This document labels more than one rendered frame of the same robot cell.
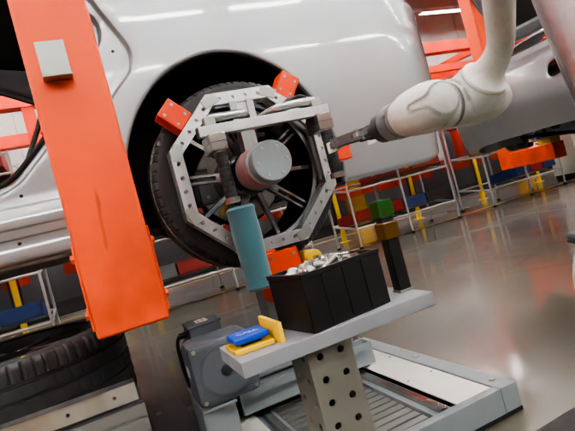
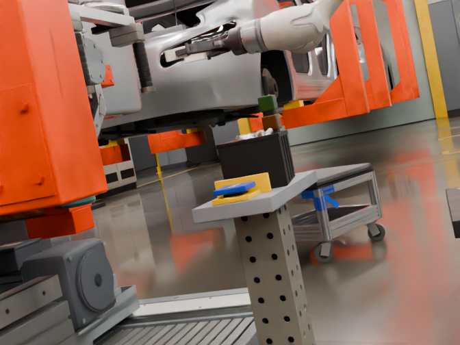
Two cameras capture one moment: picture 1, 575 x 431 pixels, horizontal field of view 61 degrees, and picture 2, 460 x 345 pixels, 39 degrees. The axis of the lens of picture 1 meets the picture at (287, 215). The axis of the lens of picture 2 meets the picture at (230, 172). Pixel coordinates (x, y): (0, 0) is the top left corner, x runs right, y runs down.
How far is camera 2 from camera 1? 1.12 m
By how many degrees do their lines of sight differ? 48
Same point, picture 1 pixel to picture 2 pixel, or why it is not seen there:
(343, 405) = (291, 256)
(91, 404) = (26, 298)
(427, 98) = (311, 17)
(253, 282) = not seen: hidden behind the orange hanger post
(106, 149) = not seen: outside the picture
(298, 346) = (285, 192)
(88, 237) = (48, 79)
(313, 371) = (279, 222)
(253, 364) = (274, 200)
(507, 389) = not seen: hidden behind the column
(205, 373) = (83, 282)
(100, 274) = (60, 126)
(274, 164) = (94, 66)
